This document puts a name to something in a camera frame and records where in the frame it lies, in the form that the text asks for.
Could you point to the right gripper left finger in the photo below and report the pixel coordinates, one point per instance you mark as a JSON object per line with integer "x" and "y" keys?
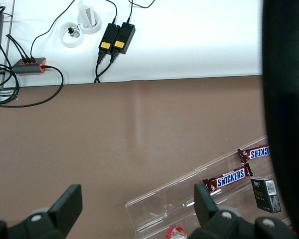
{"x": 64, "y": 206}

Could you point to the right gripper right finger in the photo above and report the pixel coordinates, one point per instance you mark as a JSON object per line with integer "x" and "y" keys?
{"x": 206, "y": 211}

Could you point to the Snickers chocolate bar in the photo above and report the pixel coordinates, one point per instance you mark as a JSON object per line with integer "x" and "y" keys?
{"x": 257, "y": 152}
{"x": 230, "y": 177}

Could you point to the clear acrylic stepped shelf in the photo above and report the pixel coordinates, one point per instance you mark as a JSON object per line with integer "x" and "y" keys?
{"x": 164, "y": 199}

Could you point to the small black carton box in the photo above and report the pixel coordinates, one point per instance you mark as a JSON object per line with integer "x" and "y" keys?
{"x": 265, "y": 194}

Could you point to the brown tablecloth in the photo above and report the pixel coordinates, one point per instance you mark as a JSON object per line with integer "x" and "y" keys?
{"x": 114, "y": 137}

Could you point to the red chocolate box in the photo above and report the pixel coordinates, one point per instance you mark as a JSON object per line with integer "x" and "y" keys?
{"x": 291, "y": 226}

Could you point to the gray orange usb hub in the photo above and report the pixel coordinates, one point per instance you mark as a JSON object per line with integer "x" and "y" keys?
{"x": 27, "y": 67}

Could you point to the small black clip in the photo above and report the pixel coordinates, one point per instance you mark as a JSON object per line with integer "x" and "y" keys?
{"x": 73, "y": 32}

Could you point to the black power adapter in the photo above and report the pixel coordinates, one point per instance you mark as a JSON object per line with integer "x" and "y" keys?
{"x": 109, "y": 37}
{"x": 124, "y": 37}

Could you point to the silver metal bracket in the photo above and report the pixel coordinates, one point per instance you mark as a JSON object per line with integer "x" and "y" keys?
{"x": 5, "y": 94}

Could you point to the gray metal table rail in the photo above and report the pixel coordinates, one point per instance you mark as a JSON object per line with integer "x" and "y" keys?
{"x": 12, "y": 15}

